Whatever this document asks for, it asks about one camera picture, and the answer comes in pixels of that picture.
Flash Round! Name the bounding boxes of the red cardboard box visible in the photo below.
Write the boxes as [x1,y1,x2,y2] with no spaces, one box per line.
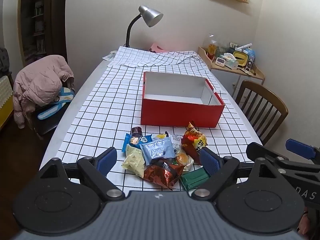
[140,71,225,129]

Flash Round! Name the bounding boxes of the brown wooden chair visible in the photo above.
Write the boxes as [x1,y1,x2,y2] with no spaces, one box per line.
[235,80,289,146]

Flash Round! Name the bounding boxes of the pink padded jacket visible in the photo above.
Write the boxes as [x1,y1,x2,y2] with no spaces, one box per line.
[13,55,75,129]

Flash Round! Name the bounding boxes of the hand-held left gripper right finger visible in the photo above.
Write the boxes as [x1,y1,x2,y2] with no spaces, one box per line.
[191,147,284,201]

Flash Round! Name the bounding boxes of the white snack packet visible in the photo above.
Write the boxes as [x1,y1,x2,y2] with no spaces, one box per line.
[169,134,183,151]

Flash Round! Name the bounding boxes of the white yellow foam panel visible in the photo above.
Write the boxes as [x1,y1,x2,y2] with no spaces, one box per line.
[0,75,14,130]

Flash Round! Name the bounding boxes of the dark bookshelf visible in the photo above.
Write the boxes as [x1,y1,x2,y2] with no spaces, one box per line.
[17,0,68,67]

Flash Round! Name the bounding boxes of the red brown foil packet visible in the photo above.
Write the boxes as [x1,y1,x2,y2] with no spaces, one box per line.
[143,159,185,190]

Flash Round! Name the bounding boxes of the cream snack packet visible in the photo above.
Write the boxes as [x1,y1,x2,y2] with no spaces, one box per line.
[121,144,146,178]

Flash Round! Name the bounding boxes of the green snack packet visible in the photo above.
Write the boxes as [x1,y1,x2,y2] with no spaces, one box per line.
[180,167,210,190]

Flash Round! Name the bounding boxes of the pink pouch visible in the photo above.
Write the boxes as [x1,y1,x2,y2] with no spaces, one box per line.
[149,42,168,53]

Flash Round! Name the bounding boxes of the white wooden cabinet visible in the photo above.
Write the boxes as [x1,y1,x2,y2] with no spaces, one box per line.
[198,46,265,101]

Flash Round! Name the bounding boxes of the person's right forearm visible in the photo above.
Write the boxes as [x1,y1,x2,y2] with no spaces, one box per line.
[303,210,320,240]

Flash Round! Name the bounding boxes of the blue cookie packet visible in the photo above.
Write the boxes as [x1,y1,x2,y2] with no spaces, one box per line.
[122,133,153,153]

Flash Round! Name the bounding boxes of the light blue snack packet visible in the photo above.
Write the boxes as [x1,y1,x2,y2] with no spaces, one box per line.
[139,137,175,166]

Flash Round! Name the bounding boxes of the small printed packets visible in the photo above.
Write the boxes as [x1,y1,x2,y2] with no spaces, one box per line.
[240,67,258,77]

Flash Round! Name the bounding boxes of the dark patterned cloth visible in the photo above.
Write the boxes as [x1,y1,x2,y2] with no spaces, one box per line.
[0,47,11,76]

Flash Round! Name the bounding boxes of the tissue box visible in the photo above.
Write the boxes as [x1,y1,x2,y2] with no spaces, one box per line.
[223,52,239,69]

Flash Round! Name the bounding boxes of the printed paper sheet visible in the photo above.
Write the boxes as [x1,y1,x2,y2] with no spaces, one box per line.
[102,51,118,62]

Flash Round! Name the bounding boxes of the blue white bag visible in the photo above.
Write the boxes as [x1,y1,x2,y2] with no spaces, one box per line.
[37,87,75,120]

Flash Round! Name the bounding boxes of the silver desk lamp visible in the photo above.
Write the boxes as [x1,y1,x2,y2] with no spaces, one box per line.
[124,5,164,48]

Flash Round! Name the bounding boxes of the clear bottle orange liquid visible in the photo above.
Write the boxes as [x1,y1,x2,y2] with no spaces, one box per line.
[207,34,218,62]

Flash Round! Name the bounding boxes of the white checkered tablecloth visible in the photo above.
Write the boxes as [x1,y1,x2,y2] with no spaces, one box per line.
[55,45,263,193]

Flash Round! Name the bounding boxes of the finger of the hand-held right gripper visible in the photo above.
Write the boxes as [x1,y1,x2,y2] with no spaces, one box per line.
[286,138,320,164]
[246,142,293,174]

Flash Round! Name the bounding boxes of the yellow snack packet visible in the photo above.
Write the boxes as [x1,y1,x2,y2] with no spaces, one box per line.
[152,131,169,141]

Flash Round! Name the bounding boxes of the red yellow chip bag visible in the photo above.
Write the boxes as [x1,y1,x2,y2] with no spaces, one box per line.
[181,121,208,166]

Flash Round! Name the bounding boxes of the clear bun packet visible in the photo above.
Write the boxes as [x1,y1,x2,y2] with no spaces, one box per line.
[172,149,194,172]

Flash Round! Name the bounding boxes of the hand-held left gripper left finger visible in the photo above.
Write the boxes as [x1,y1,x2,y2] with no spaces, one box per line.
[37,147,126,202]

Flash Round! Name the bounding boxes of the yellow box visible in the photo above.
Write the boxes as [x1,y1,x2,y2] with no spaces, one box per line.
[232,51,249,68]

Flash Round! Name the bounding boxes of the dark chair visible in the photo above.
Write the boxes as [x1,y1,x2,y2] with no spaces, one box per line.
[25,100,74,140]

